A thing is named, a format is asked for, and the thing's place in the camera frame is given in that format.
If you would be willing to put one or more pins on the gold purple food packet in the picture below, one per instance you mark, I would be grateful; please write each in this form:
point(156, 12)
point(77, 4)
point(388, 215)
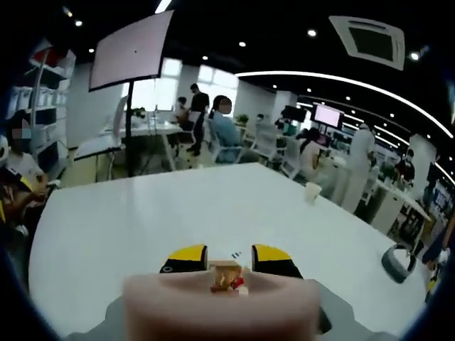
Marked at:
point(222, 280)

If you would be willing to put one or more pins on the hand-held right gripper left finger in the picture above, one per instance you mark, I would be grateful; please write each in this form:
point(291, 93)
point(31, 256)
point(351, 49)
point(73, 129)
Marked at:
point(185, 264)

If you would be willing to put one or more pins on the ceiling air vent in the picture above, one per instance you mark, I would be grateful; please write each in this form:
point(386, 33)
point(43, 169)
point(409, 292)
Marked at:
point(369, 40)

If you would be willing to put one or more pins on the green potted plant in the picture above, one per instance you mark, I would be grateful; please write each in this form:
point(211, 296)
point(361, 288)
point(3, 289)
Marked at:
point(389, 174)

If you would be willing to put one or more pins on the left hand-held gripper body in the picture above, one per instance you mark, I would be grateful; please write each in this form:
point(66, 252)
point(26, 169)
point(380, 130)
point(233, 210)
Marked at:
point(3, 152)

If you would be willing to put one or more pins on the white storage shelf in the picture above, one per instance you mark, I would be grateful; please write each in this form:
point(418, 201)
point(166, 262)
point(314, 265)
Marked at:
point(53, 106)

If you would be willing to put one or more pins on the curved ceiling light strip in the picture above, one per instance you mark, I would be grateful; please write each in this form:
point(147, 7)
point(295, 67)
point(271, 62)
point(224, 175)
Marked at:
point(320, 75)
point(164, 5)

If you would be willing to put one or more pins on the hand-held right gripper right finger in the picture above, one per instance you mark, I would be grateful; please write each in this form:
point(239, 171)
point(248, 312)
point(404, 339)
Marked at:
point(275, 266)

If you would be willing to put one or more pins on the black display stand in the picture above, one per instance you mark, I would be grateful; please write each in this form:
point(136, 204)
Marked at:
point(130, 124)

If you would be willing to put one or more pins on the white office chair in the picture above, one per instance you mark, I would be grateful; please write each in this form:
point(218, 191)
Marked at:
point(214, 138)

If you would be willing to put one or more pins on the wall monitor screen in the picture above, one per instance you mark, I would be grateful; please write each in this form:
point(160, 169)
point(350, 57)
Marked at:
point(327, 116)

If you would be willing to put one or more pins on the large display screen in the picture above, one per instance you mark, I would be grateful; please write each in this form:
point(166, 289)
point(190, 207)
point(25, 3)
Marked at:
point(128, 53)

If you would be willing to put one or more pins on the white counter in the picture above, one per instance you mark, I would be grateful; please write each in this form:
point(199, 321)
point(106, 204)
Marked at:
point(387, 206)

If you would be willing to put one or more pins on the white paper cup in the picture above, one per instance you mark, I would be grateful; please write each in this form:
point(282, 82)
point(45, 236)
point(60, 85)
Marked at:
point(313, 192)

